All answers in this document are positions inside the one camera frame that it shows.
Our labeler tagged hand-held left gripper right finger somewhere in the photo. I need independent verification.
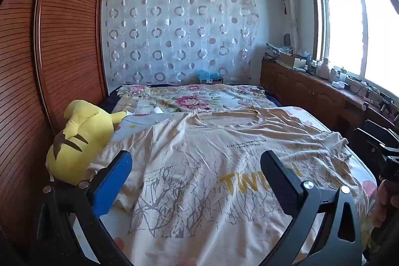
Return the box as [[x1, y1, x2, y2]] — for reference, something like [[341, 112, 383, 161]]
[[260, 150, 364, 266]]

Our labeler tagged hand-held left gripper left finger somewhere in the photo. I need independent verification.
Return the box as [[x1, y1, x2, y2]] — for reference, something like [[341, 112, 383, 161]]
[[31, 150, 133, 266]]

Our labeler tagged beige printed t-shirt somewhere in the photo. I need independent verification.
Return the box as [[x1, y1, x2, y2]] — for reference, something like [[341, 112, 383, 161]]
[[123, 107, 371, 266]]

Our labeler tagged person's right hand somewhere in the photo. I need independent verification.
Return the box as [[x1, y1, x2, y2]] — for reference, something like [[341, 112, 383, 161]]
[[372, 179, 399, 229]]

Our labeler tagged light blue flower blanket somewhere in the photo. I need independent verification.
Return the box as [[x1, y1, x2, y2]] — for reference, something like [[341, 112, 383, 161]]
[[72, 105, 379, 266]]

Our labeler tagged yellow plush toy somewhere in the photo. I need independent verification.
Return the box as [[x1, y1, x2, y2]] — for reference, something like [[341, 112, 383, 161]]
[[45, 100, 127, 186]]

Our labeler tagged wooden sideboard cabinet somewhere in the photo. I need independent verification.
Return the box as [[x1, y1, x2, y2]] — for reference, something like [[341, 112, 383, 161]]
[[260, 57, 399, 137]]

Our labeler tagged floral quilt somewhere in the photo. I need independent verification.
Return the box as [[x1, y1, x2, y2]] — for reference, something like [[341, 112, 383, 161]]
[[115, 84, 281, 117]]

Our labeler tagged cardboard box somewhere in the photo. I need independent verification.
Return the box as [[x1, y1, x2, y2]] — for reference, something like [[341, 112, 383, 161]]
[[278, 53, 308, 71]]

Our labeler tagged white plastic bottle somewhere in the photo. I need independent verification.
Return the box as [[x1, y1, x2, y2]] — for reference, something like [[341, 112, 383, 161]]
[[316, 58, 331, 79]]

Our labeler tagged blue bundle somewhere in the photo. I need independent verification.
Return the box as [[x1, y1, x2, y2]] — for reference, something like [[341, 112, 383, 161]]
[[197, 70, 224, 85]]

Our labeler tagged stack of folded cloth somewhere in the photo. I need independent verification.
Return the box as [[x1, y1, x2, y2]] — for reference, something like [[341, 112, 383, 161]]
[[266, 42, 294, 57]]

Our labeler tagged window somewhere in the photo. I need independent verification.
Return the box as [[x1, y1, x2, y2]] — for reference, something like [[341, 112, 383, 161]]
[[308, 0, 399, 98]]

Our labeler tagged wooden slatted wardrobe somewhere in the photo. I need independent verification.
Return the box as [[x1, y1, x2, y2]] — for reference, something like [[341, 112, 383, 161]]
[[0, 0, 109, 266]]

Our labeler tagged sheer circle-pattern curtain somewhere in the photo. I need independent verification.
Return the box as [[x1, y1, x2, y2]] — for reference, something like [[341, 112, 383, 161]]
[[103, 0, 262, 91]]

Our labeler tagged white window curtain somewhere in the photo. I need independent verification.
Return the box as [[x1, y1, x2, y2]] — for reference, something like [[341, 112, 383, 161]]
[[278, 0, 299, 51]]

